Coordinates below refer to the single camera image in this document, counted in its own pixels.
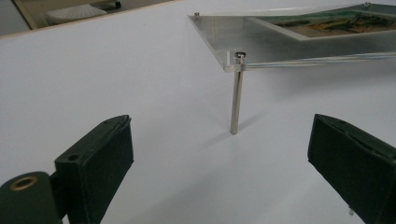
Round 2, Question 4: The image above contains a colourful painting print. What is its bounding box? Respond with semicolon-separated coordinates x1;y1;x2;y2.
248;10;396;42

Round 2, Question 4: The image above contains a long metal standoff rod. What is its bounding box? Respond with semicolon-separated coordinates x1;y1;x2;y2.
230;51;248;135

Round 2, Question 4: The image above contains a pale wooden beam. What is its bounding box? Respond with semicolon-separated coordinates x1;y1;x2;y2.
12;0;42;31

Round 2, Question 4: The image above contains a clear acrylic photo frame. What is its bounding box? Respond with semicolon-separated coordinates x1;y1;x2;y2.
187;2;396;73

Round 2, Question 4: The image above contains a white perforated seat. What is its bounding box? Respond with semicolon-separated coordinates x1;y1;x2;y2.
46;4;108;26

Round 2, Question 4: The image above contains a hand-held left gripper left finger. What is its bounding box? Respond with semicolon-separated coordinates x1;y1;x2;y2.
54;114;134;224

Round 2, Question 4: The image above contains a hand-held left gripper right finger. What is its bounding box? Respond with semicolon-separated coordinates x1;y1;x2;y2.
307;113;396;224

